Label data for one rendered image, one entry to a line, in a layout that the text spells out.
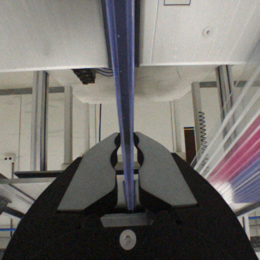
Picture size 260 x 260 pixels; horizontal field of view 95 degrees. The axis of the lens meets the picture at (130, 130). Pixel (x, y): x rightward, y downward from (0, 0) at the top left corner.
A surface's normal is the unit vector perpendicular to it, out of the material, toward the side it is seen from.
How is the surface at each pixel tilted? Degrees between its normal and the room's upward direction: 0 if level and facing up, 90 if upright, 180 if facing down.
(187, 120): 90
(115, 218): 133
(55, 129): 90
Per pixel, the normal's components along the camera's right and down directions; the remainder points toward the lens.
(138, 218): -0.02, -0.74
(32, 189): 0.04, 0.67
